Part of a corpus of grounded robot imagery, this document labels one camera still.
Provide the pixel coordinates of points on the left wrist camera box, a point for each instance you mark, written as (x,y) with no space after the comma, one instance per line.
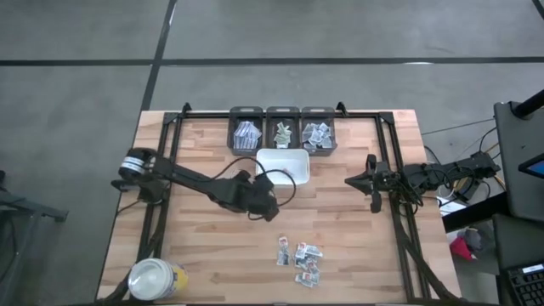
(263,183)

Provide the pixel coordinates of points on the white plastic bin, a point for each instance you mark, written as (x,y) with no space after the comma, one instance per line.
(293,157)

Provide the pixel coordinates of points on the black keyboard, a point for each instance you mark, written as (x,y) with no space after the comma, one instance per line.
(529,289)

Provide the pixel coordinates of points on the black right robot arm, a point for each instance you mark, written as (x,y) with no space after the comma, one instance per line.
(446,174)

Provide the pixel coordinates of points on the grey metal stand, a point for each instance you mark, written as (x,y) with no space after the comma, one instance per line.
(25,210)

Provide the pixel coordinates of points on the grey printed packet strip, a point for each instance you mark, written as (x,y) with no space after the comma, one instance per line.
(253,132)

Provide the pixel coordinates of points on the long white packet strip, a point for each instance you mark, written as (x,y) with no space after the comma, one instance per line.
(241,140)

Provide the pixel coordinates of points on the red cloth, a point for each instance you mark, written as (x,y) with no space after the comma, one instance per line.
(461,251)

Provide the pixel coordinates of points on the black desk beam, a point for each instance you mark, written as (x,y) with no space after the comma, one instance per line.
(472,217)

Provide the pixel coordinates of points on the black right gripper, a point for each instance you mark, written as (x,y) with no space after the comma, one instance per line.
(380,180)

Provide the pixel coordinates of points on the white paper sheet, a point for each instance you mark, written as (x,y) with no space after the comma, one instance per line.
(450,206)

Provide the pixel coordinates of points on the grey desk top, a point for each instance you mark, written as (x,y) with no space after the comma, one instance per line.
(523,140)

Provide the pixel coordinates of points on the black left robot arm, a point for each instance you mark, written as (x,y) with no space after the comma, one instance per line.
(187,176)

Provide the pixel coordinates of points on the black pole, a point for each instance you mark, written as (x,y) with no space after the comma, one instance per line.
(529,106)

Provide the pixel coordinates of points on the white packet orange corner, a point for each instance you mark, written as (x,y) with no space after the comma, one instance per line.
(301,251)

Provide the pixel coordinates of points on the white packet small logo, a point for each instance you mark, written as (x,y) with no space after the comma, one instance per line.
(307,279)

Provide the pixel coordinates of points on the dark translucent plastic bin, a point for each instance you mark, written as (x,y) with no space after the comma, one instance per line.
(231,115)
(272,117)
(332,149)

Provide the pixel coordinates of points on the white canister yellow label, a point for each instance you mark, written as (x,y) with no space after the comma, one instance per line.
(155,278)

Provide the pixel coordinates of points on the black power adapter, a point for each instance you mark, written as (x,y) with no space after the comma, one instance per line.
(465,194)

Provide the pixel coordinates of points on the packet grey print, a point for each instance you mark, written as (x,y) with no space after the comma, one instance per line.
(283,251)

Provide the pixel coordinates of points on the narrow green-print packet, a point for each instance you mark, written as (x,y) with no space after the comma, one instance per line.
(281,145)

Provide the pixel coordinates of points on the black aluminium table frame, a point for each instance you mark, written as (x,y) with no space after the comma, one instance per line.
(208,115)

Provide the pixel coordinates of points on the tablet screen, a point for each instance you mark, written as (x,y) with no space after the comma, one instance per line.
(536,168)

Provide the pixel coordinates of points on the packet with lined text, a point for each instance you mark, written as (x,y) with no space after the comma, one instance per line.
(314,251)

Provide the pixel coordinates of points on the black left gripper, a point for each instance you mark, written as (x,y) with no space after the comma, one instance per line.
(255,202)

